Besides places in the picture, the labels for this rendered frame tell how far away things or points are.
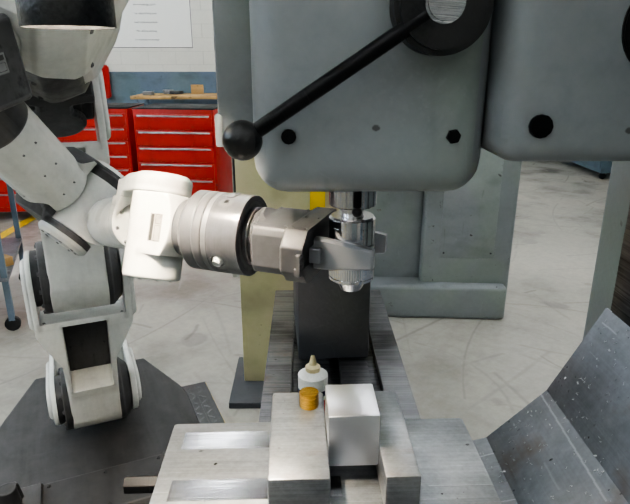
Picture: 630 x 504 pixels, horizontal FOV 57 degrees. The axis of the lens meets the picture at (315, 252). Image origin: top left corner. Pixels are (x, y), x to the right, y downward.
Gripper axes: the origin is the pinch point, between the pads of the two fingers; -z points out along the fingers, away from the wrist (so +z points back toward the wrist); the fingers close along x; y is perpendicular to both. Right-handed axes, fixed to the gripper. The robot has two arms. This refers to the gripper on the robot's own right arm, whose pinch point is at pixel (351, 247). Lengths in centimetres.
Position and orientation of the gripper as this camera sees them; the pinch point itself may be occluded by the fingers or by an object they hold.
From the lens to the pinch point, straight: 59.0
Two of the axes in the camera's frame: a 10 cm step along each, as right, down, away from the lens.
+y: -0.1, 9.5, 3.3
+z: -9.4, -1.2, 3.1
